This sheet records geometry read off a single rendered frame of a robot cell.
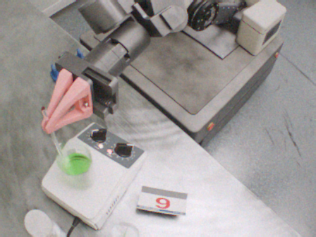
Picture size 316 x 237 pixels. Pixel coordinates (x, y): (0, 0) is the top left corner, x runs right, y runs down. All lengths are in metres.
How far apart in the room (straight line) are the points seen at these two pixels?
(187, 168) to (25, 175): 0.35
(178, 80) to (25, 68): 0.65
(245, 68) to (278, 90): 0.54
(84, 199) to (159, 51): 0.91
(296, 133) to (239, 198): 1.16
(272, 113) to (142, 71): 0.81
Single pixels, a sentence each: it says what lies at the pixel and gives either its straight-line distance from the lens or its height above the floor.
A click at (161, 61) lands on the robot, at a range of 1.32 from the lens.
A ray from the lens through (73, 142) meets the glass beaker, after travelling 0.52.
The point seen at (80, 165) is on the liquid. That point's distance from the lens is 0.54.
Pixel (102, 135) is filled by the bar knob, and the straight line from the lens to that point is 0.64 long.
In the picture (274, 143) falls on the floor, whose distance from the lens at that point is 1.69.
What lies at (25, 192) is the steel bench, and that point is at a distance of 0.68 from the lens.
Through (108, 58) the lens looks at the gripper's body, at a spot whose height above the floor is 1.04.
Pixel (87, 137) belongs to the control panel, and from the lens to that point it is 0.63.
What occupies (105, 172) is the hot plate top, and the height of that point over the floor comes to 0.84.
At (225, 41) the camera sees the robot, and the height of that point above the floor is 0.38.
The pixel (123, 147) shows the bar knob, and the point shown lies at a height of 0.81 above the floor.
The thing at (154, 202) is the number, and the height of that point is 0.77.
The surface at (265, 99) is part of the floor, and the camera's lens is 1.82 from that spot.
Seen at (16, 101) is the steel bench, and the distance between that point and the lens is 0.80.
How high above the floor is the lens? 1.36
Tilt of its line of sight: 59 degrees down
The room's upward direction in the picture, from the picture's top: 8 degrees clockwise
